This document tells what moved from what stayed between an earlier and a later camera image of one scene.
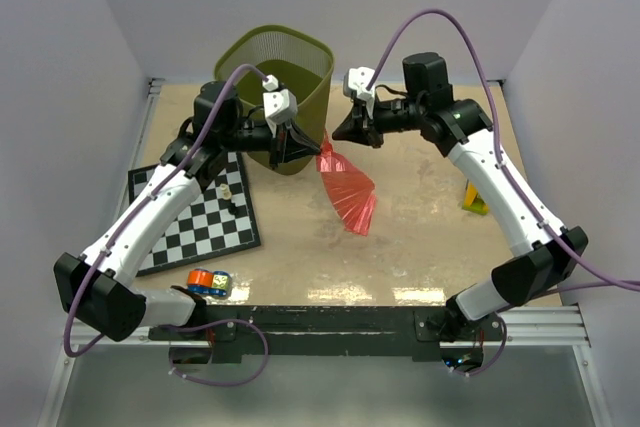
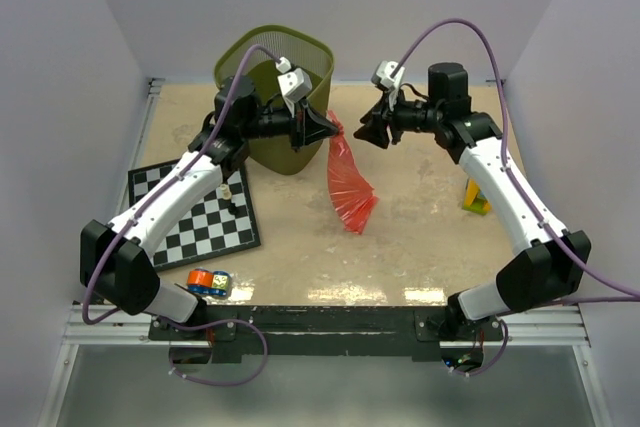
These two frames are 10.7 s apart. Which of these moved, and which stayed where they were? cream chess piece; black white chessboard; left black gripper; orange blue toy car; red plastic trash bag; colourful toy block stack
Moved: left black gripper; red plastic trash bag
Stayed: orange blue toy car; cream chess piece; colourful toy block stack; black white chessboard
